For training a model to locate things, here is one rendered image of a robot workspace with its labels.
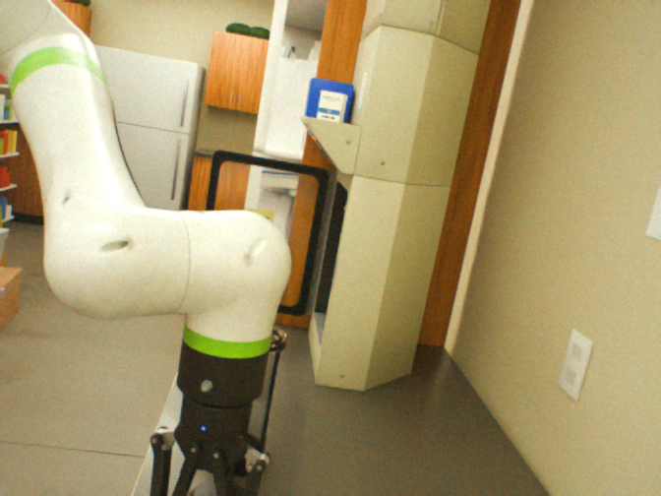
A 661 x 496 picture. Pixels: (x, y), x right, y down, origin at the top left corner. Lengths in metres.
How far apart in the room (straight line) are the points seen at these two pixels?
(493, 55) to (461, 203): 0.39
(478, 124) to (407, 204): 0.47
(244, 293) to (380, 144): 0.75
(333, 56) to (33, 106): 1.00
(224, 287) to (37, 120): 0.30
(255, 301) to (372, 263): 0.74
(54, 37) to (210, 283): 0.44
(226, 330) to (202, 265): 0.08
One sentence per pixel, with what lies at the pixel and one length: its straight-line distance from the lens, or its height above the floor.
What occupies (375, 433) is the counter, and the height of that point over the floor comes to 0.94.
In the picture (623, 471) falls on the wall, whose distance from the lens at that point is 1.12.
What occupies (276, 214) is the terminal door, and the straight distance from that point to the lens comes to 1.63.
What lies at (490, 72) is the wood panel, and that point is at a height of 1.70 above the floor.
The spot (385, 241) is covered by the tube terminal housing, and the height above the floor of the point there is 1.28.
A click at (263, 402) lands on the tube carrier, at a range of 1.02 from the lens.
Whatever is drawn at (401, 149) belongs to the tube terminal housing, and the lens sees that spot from 1.31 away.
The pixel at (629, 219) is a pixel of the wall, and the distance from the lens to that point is 1.16.
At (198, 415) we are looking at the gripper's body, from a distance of 0.68.
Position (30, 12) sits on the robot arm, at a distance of 0.90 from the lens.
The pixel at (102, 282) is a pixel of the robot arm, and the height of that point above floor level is 1.35.
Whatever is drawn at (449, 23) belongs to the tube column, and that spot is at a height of 1.74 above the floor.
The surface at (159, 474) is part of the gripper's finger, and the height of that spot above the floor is 1.10.
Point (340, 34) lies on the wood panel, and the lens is 1.67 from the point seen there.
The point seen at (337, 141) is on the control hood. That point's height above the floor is 1.47.
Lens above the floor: 1.51
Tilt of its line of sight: 11 degrees down
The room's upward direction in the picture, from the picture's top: 10 degrees clockwise
